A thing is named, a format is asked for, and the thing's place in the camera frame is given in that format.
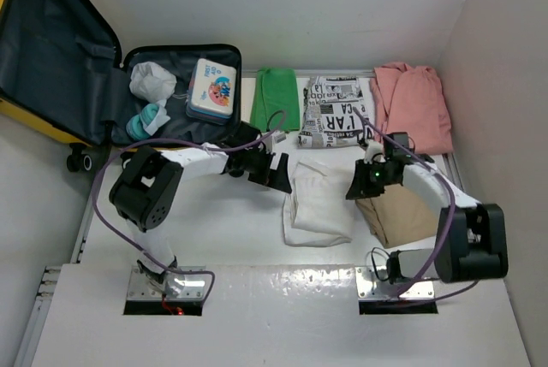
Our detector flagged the beige folded garment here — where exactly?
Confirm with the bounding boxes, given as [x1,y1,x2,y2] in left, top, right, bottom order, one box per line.
[355,185,438,248]

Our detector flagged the first aid kit box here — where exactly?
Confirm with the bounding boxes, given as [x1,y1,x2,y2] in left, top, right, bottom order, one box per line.
[186,58,236,125]

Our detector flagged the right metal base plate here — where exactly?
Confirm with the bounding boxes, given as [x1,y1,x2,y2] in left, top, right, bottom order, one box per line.
[354,266,435,302]

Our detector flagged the cream cloth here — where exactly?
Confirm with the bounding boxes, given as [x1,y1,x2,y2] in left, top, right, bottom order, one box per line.
[283,157,355,248]

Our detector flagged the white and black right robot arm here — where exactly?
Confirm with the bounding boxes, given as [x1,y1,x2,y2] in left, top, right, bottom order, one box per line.
[346,133,509,284]

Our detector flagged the metal base plate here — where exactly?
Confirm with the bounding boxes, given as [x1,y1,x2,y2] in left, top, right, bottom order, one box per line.
[126,266,206,302]
[354,266,435,302]

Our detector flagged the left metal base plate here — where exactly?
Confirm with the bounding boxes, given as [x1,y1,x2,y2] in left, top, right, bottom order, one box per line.
[126,266,206,302]

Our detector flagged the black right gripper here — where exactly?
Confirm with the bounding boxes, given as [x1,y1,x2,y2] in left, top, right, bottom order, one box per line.
[346,159,396,200]

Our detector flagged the yellow open suitcase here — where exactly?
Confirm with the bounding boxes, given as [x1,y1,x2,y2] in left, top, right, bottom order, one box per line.
[1,0,242,172]

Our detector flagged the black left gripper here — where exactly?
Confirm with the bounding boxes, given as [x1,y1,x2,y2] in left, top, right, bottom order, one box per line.
[240,146,291,192]

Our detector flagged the newspaper print cloth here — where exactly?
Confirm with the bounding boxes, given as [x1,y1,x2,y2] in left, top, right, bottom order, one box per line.
[297,76,373,149]

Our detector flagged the crumpled white plastic bag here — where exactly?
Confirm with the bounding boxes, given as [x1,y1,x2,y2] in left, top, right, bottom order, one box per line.
[129,62,177,106]

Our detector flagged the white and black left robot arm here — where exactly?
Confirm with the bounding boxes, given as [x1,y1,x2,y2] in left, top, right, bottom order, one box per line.
[109,122,292,298]

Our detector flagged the green cloth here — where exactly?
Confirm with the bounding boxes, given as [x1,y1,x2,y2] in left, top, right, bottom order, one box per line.
[250,68,301,132]

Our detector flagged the teal headphones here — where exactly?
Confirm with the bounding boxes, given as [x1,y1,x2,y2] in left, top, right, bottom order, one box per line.
[126,104,170,141]

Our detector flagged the white front platform board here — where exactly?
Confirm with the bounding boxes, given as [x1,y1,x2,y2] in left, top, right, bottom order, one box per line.
[33,263,529,366]

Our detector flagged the pink garment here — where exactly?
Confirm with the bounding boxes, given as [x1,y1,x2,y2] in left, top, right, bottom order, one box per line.
[369,62,453,156]

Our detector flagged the aluminium frame rail left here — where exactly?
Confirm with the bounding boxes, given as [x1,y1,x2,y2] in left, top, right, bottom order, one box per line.
[12,144,110,367]

